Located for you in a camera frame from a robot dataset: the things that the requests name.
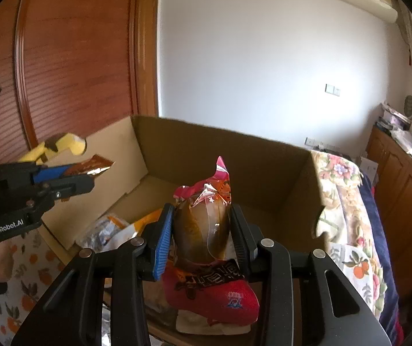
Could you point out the stack of small boxes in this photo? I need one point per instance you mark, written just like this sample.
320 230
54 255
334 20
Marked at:
393 117

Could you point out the floral blanket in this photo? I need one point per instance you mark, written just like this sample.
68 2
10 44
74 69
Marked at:
343 194

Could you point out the white wall switch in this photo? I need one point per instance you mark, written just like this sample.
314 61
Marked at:
332 89

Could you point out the brown gold snack packet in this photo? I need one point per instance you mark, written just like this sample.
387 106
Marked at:
90 167

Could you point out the red snack packet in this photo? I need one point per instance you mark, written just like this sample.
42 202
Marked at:
224 295

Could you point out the wooden low cabinet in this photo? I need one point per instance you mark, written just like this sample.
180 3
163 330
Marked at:
404 202

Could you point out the pile of snack packets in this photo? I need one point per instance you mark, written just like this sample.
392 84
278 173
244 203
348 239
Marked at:
101 232

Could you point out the clear plastic bag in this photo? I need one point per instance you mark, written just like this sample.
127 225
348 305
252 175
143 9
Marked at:
408 147

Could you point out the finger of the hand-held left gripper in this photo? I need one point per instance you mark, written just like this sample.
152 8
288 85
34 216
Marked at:
72 186
51 173

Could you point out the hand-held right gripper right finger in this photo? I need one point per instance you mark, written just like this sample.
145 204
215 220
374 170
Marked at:
240 241

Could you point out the white wall socket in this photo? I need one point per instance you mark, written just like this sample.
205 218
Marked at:
311 141

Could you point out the wooden door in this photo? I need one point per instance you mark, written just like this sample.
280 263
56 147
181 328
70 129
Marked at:
76 61

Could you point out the cardboard box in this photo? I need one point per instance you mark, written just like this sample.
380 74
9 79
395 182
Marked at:
256 173

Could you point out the white carton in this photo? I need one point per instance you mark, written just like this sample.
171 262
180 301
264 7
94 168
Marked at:
369 171

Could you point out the navy blue blanket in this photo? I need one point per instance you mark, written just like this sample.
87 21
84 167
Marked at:
382 245

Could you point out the orange fruit print tablecloth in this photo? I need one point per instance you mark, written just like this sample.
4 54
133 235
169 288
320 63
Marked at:
18 288

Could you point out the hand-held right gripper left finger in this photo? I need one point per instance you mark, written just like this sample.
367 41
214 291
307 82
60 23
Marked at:
163 245

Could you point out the yellow plush toy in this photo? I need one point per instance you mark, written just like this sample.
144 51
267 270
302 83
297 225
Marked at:
70 144

